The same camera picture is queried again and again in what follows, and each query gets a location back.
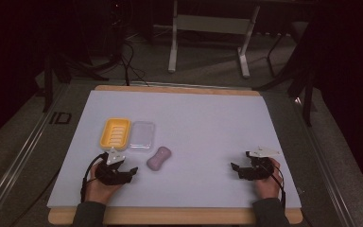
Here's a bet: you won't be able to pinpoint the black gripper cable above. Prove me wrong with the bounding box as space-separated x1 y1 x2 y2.
79 152 108 203
264 162 287 211

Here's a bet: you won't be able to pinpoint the person's left hand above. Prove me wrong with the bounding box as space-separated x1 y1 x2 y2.
84 160 123 205

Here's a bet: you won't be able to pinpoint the person's right hand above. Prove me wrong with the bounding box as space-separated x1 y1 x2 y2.
253 157 283 201

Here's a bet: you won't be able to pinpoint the black floor cables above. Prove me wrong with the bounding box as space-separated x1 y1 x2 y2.
107 0 150 88

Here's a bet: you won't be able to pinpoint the clear plastic soap dish lid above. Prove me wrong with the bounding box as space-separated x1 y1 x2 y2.
128 120 156 152

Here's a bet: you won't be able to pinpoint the black tripod stand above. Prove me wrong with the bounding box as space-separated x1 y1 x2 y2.
34 31 112 114

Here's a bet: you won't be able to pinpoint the pink soap bar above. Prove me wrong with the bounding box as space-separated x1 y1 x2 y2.
146 146 173 172

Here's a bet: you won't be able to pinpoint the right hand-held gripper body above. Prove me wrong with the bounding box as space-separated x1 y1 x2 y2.
237 146 282 182

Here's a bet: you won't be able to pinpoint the white metal stand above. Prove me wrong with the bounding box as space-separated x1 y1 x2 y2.
167 0 261 79

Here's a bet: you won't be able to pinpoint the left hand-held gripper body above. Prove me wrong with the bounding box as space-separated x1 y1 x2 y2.
95 148 133 186

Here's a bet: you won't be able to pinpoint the black metal stand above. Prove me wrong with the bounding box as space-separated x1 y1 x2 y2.
252 18 318 128

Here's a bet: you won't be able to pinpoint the yellow soap dish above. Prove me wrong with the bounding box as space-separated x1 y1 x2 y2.
98 117 132 151

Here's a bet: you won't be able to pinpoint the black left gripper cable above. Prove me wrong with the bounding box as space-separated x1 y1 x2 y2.
79 152 108 203

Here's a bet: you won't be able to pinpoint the white table mat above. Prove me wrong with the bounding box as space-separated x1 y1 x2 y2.
46 89 303 209

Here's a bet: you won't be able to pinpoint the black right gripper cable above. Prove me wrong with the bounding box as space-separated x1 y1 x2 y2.
264 162 287 211

